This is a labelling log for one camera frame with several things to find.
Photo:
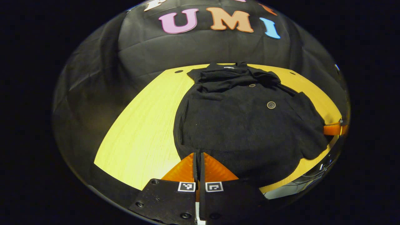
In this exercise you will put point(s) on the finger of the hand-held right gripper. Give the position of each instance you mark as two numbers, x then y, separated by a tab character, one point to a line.
334	129

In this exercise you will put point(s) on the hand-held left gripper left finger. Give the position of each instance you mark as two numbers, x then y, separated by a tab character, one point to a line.
168	200

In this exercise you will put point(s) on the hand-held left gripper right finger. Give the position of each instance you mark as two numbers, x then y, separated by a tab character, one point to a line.
231	200

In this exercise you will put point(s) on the black button shirt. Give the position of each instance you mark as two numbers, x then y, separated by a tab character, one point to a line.
237	134

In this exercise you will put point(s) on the black backdrop cloth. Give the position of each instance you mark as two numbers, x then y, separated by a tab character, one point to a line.
200	47

